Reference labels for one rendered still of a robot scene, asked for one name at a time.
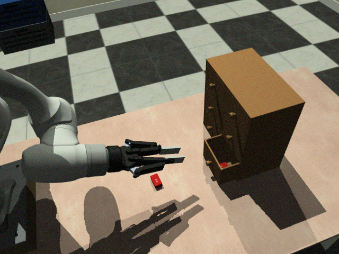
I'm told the brown wooden chest of drawers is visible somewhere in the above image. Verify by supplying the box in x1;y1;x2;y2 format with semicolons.
204;48;305;181

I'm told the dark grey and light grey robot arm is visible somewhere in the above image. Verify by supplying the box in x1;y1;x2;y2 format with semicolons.
0;68;109;233

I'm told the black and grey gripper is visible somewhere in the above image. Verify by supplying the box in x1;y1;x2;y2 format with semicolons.
106;139;185;178

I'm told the small red block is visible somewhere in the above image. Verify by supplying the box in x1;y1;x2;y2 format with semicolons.
220;162;228;168
150;173;163;189

